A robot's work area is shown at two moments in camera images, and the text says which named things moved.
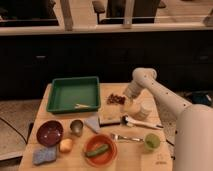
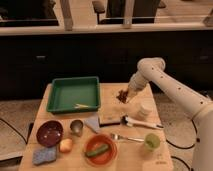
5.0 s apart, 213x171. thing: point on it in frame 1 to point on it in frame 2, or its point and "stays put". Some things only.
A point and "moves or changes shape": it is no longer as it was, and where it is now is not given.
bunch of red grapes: (111, 98) moves or changes shape
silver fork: (117, 137) stays put
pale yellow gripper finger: (128, 105) to (131, 93)
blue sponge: (40, 155) stays put
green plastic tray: (65, 93) stays put
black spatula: (108, 124) stays put
